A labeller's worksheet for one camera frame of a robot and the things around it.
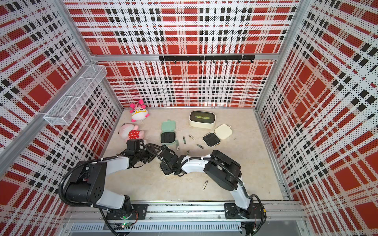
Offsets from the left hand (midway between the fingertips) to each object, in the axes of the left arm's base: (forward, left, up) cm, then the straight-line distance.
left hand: (161, 151), depth 93 cm
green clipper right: (+5, -26, -3) cm, 26 cm away
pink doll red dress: (+13, +24, +4) cm, 27 cm away
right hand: (-7, -6, -2) cm, 9 cm away
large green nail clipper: (+5, -10, -2) cm, 11 cm away
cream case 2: (-19, -10, +17) cm, 27 cm away
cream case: (+11, -34, -3) cm, 36 cm away
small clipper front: (-21, -27, -3) cm, 34 cm away
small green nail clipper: (+10, -14, -3) cm, 18 cm away
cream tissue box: (+25, -25, +2) cm, 36 cm away
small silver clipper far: (+13, -19, -3) cm, 23 cm away
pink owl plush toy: (+30, +21, +4) cm, 37 cm away
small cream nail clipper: (0, -17, -3) cm, 17 cm away
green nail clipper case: (+15, -2, -2) cm, 15 cm away
